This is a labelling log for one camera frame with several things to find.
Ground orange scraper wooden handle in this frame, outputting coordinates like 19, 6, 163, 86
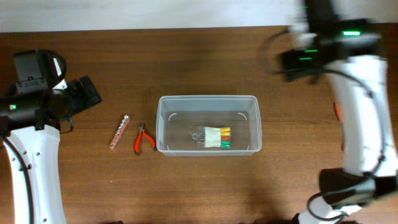
333, 102, 344, 123

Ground clear pack coloured plugs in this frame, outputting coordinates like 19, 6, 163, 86
190, 126, 231, 149

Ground orange socket rail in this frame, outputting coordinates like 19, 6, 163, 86
109, 114, 130, 149

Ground clear plastic container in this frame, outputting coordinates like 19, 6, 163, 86
156, 95, 262, 157

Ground orange handled pliers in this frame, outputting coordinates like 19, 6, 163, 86
134, 123, 157, 156

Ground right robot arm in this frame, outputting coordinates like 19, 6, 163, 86
281, 0, 397, 223

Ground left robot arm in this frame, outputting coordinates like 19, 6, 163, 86
1, 49, 102, 223

